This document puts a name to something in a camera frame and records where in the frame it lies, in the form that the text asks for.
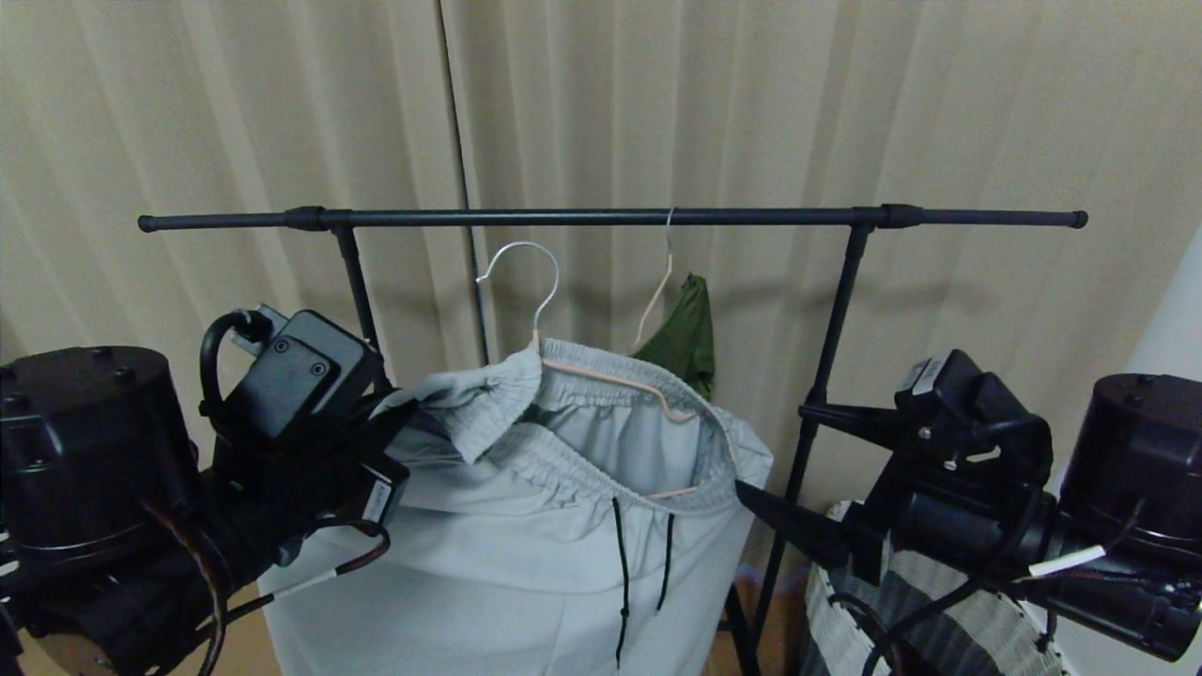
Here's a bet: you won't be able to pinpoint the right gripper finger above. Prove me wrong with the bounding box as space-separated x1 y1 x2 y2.
797 402 903 438
734 479 856 570

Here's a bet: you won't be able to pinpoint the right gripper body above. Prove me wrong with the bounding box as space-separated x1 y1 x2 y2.
849 355 1060 586

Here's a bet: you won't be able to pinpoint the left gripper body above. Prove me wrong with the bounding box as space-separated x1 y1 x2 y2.
199 437 411 572

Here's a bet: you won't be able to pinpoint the green long-sleeved shirt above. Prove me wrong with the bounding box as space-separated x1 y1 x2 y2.
631 273 717 403

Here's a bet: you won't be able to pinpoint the pale grey shorts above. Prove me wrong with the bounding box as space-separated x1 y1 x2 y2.
258 338 777 676

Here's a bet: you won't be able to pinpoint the pink clothes hanger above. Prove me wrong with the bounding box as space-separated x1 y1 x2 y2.
634 208 677 356
475 241 703 500

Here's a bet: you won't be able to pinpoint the white laundry basket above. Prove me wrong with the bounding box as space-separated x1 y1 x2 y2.
798 502 1077 676

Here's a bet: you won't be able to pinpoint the black clothes rack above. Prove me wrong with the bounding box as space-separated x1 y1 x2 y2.
137 204 1089 676

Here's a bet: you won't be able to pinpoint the beige curtain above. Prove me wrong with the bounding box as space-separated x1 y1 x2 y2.
0 0 1202 602

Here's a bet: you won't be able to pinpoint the black cable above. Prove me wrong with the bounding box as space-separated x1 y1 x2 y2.
862 554 1030 676
198 310 275 425

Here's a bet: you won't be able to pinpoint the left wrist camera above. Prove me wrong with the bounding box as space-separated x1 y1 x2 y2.
225 308 384 444

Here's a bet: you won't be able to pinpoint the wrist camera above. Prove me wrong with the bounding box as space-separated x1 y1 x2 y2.
928 349 1055 491
225 308 384 444

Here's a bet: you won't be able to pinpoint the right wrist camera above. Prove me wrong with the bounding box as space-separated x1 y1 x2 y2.
928 349 1055 491

